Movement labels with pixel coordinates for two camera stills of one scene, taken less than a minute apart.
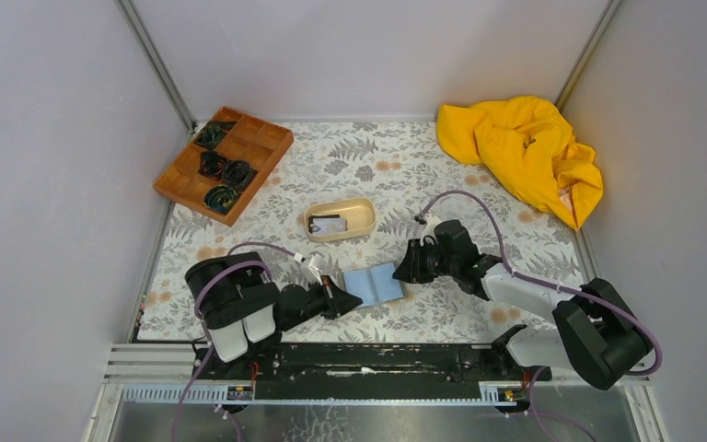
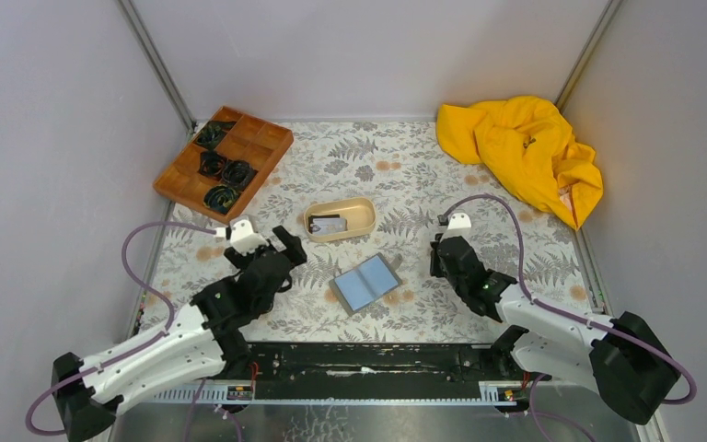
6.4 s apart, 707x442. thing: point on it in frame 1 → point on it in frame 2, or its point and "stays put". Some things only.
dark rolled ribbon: [214, 133] stays put
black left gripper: [329, 296] → [275, 257]
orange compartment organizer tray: [225, 164] stays put
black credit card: [311, 218] stays put
